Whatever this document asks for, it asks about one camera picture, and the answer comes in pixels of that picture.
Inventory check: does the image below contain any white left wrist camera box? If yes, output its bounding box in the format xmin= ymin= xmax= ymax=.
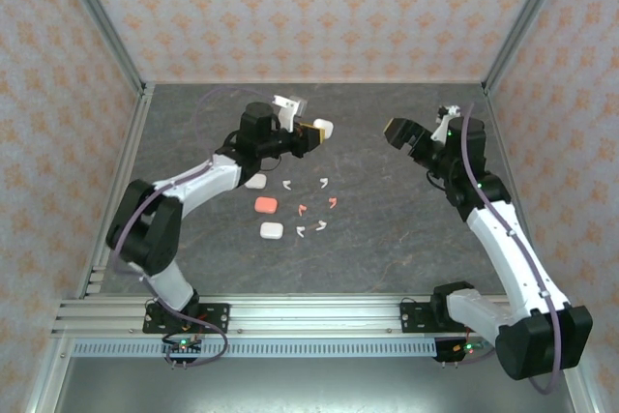
xmin=272 ymin=94 xmax=310 ymax=134

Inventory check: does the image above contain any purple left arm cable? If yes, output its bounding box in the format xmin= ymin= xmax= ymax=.
xmin=108 ymin=86 xmax=278 ymax=369

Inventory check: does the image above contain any grey metal panel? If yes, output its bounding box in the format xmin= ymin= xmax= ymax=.
xmin=52 ymin=357 xmax=581 ymax=413

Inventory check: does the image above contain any pink earbud charging case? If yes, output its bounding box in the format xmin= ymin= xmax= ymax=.
xmin=253 ymin=196 xmax=280 ymax=216

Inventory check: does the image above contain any small controller circuit board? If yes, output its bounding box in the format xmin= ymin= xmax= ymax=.
xmin=433 ymin=335 xmax=494 ymax=366
xmin=162 ymin=334 xmax=204 ymax=367

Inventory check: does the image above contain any slotted grey cable tray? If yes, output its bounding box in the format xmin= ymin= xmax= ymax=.
xmin=72 ymin=339 xmax=439 ymax=359

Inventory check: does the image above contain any aluminium frame bar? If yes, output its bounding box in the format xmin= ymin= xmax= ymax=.
xmin=23 ymin=338 xmax=76 ymax=413
xmin=555 ymin=359 xmax=597 ymax=413

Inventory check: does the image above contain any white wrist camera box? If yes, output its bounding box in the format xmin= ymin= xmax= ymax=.
xmin=432 ymin=103 xmax=461 ymax=144
xmin=272 ymin=94 xmax=310 ymax=134

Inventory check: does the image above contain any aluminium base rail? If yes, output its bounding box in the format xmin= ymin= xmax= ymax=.
xmin=51 ymin=294 xmax=515 ymax=339

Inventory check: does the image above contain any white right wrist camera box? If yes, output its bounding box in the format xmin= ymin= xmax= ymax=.
xmin=432 ymin=103 xmax=461 ymax=144

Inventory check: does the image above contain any aluminium corner post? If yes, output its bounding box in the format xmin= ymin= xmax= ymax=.
xmin=482 ymin=0 xmax=577 ymax=96
xmin=50 ymin=0 xmax=149 ymax=96

